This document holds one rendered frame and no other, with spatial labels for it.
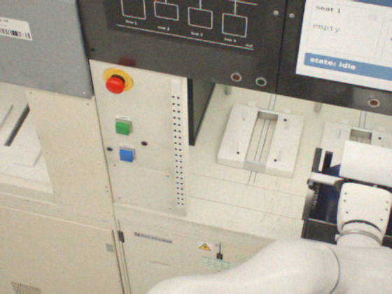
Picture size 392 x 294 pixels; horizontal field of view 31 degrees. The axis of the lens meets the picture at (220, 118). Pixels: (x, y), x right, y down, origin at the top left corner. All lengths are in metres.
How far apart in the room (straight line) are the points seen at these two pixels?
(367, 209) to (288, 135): 0.62
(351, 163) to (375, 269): 0.33
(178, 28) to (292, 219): 0.72
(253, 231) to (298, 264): 0.86
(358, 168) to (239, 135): 0.58
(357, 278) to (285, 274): 0.26
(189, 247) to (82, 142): 0.46
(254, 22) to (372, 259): 0.46
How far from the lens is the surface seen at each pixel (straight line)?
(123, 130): 1.60
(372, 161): 1.49
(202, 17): 1.30
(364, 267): 1.21
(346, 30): 1.26
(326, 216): 1.66
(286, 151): 1.95
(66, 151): 1.76
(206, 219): 1.84
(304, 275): 0.98
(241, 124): 2.00
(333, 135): 2.00
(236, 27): 1.29
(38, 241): 2.21
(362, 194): 1.44
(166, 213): 1.85
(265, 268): 0.97
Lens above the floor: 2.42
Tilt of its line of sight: 49 degrees down
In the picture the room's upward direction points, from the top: 2 degrees clockwise
